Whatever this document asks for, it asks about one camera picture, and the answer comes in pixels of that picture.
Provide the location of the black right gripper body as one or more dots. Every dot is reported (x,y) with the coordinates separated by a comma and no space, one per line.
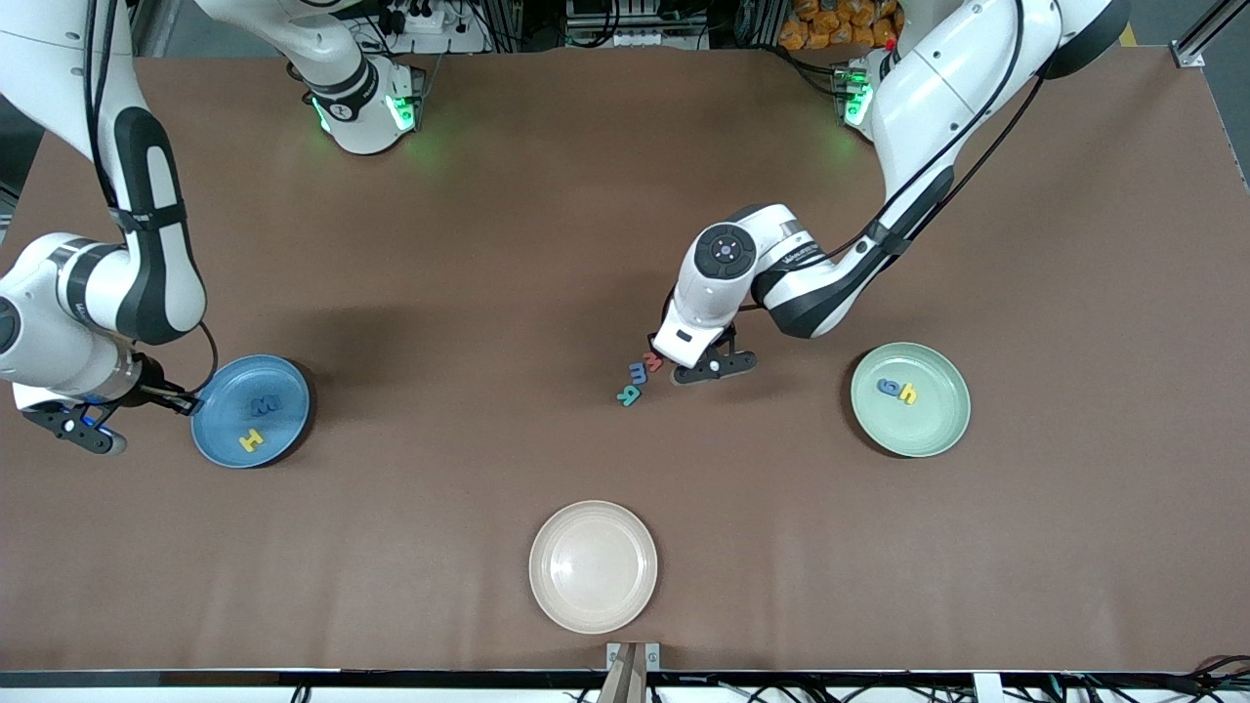
(149,376)

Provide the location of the yellow foam letter H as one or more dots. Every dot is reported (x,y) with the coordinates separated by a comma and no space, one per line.
(910,395)
(252,440)

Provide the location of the dark blue foam letter M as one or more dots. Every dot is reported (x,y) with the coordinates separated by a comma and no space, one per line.
(266,406)

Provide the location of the blue foam letter g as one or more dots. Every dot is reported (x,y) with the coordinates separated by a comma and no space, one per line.
(884,392)

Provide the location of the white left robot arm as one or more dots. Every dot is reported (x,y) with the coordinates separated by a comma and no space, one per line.
(937,78)

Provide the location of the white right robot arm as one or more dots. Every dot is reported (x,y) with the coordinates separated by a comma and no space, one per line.
(39,356)

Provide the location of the blue plate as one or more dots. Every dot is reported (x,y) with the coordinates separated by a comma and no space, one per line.
(225,391)

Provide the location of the green plate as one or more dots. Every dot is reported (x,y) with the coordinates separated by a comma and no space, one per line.
(928,430)

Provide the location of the beige plate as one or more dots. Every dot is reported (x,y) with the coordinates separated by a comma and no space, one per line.
(593,566)

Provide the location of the light blue foam letter m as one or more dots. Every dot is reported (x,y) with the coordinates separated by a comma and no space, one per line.
(638,375)

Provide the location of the teal foam letter R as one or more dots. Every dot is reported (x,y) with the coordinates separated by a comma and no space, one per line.
(630,398)

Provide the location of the white power strip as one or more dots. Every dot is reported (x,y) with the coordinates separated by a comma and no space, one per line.
(645,39)
(430,29)

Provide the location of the orange bags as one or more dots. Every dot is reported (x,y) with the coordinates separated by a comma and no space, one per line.
(830,24)

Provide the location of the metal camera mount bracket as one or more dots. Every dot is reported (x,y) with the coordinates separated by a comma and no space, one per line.
(633,674)

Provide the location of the aluminium frame post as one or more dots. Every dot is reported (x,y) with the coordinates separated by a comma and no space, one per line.
(156,24)
(1206,34)

